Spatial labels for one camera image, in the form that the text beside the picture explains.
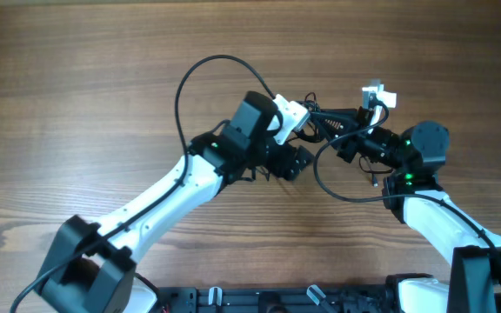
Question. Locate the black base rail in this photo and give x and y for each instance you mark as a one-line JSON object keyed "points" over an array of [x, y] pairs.
{"points": [[344, 299]]}

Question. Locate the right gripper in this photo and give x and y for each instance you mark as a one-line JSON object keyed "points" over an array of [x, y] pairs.
{"points": [[349, 117]]}

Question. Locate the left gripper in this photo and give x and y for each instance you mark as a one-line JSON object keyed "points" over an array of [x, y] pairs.
{"points": [[276, 167]]}

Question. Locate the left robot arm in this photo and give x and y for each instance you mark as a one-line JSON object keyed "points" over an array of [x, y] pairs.
{"points": [[92, 267]]}

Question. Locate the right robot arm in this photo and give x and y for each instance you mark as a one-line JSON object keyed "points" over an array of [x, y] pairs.
{"points": [[414, 196]]}

